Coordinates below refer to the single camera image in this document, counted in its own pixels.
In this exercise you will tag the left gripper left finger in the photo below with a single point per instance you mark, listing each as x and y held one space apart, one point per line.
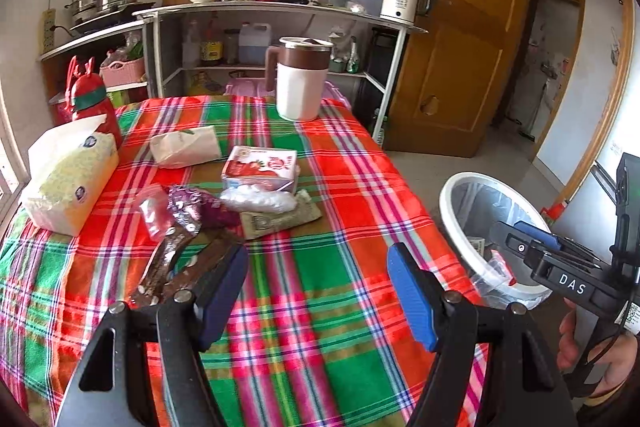
111 385

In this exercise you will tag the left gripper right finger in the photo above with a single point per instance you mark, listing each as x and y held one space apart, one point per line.
523 385

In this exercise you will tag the brown coffee sachet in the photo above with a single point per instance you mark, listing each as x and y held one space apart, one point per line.
181 262

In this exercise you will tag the strawberry milk carton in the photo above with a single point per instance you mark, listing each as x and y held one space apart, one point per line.
270 169

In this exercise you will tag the white trash bin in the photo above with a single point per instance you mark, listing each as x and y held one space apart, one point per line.
472 207

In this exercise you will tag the metal kitchen shelf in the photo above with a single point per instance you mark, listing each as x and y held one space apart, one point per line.
160 29

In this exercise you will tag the clear plastic cup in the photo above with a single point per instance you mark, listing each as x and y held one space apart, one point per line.
152 204

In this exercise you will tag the purple snack wrapper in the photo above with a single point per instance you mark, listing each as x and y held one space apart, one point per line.
196 209

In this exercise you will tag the plaid tablecloth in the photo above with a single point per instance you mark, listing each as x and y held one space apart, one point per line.
317 336

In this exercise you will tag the green paper packet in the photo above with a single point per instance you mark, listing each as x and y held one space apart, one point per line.
258 224

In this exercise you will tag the crumpled white plastic wrap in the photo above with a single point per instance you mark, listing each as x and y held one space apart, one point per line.
253 198

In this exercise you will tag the yellow tissue pack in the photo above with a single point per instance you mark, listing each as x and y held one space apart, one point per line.
69 168

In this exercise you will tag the beige paper napkin pack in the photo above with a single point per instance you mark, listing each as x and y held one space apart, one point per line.
185 148

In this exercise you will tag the wooden door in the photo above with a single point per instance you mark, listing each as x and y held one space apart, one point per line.
453 76

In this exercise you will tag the red reindeer water bottle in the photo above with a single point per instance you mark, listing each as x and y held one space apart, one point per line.
86 96

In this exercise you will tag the pink basket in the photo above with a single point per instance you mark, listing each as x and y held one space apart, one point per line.
119 73

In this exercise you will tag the yellow label oil bottle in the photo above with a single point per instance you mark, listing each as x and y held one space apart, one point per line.
212 44

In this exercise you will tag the white brown lidded jug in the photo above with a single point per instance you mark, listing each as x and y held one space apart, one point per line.
296 70

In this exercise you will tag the white plastic jerrycan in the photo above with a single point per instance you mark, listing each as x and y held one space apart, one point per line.
254 40

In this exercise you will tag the steel steamer pot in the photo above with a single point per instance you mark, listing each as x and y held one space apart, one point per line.
84 10

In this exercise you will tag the wall power strip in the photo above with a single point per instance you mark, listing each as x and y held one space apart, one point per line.
47 30

